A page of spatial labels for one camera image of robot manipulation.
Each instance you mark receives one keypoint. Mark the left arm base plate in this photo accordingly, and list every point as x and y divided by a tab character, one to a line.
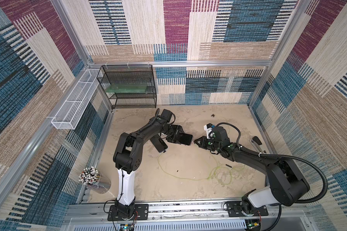
138	212

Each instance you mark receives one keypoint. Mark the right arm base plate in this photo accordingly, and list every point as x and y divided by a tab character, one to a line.
234	208

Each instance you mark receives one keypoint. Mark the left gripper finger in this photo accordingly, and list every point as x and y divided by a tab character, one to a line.
183	142
185	135

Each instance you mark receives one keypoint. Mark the white wire mesh basket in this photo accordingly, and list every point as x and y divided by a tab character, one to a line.
73	108

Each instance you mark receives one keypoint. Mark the green board on shelf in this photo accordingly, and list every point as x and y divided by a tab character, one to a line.
126	88

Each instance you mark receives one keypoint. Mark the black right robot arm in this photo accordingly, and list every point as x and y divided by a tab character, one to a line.
287	184

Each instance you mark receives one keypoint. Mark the purple smartphone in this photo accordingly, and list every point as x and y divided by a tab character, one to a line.
185	138

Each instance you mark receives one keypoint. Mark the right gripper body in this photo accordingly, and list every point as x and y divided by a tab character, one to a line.
205	143

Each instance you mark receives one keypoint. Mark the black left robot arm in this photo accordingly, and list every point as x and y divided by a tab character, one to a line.
129	153

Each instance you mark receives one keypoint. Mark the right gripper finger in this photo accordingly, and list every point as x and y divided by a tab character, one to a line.
202	145
201	139

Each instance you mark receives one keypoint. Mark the clear cup of coloured sticks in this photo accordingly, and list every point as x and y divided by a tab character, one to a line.
95	180

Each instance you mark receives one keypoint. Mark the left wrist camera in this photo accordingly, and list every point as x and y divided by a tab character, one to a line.
166	115

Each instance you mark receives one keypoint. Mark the blue smartphone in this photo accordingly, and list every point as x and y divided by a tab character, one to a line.
159	143

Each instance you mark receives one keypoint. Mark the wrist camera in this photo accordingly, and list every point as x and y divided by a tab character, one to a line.
209	130
166	115

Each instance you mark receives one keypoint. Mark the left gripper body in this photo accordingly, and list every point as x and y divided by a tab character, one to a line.
173	132

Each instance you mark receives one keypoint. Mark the black wire mesh shelf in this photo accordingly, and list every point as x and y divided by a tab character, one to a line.
129	74

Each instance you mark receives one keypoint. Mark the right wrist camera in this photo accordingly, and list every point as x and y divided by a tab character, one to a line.
209	130

